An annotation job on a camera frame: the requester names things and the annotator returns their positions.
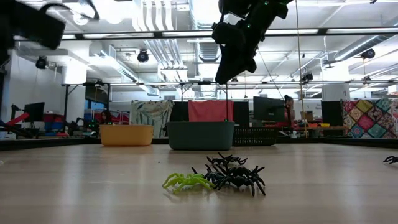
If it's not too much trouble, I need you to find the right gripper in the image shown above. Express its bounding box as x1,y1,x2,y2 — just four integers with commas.
211,18,266,85

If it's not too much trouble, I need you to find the black flat panel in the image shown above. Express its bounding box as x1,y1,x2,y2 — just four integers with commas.
233,101,250,128
169,101,190,122

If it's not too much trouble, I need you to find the black monitor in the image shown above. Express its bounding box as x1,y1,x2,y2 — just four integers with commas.
252,96,286,123
22,101,46,123
320,100,344,127

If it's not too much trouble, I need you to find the red cloth backdrop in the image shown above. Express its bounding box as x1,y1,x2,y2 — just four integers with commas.
187,99,234,123

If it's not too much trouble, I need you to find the person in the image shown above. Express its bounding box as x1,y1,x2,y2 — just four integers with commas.
282,95,295,127
99,108,114,126

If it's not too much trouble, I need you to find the black slotted plastic basket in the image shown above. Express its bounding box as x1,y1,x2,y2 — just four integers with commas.
233,126,279,147

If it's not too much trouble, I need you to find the teal plastic bin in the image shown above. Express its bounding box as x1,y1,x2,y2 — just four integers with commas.
166,120,236,152

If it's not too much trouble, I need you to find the cluttered wooden desk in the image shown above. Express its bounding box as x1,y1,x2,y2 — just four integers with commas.
294,123,345,138

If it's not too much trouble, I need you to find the white round column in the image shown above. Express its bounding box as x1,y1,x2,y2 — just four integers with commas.
322,83,351,102

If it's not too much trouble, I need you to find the green plastic spider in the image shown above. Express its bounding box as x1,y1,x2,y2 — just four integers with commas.
161,172,216,194

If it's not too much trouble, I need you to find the orange plastic bin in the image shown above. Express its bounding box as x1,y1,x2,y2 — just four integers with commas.
99,124,155,147

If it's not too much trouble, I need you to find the colourful patchwork quilt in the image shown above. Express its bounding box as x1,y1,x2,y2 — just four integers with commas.
341,98,395,139

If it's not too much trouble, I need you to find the red blue cart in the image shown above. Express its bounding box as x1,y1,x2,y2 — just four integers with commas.
43,111,68,134

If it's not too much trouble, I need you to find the silver ceiling air duct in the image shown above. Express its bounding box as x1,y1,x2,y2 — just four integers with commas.
188,0,233,63

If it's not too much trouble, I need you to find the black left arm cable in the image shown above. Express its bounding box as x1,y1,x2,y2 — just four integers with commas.
39,0,101,20

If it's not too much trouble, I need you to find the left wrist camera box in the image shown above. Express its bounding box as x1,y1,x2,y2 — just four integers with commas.
12,2,67,50

